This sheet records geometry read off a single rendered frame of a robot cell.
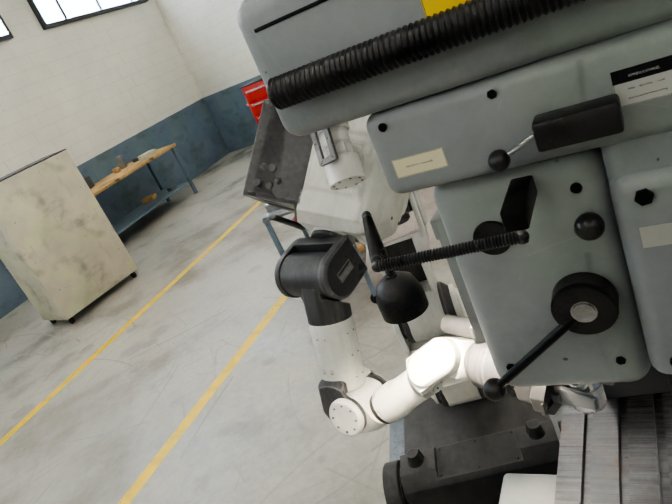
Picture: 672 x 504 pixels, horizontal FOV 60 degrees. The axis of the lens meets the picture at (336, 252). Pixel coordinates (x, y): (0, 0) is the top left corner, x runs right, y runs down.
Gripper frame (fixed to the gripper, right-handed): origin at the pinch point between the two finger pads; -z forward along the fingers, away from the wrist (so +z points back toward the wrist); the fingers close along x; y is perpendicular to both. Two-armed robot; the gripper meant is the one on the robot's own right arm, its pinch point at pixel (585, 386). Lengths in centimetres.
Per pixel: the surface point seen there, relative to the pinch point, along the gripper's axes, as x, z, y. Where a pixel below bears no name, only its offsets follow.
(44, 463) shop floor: -58, 367, 129
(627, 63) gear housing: -6, -17, -47
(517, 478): 5.5, 25.2, 37.8
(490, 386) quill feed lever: -15.5, 2.7, -12.4
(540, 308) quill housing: -9.3, -3.3, -21.2
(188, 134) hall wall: 458, 1002, 65
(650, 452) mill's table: 15.5, 1.2, 29.4
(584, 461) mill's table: 10.0, 11.3, 30.9
